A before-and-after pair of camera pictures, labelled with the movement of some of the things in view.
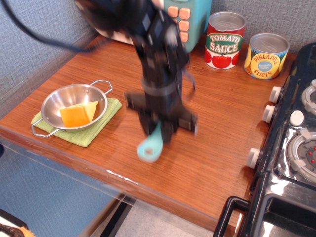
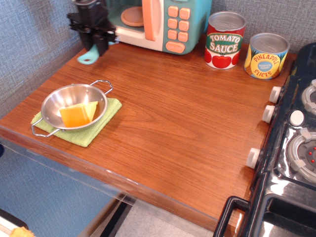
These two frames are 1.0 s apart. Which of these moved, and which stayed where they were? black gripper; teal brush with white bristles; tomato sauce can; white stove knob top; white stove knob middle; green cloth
Moved: teal brush with white bristles; black gripper
Stayed: white stove knob middle; tomato sauce can; green cloth; white stove knob top
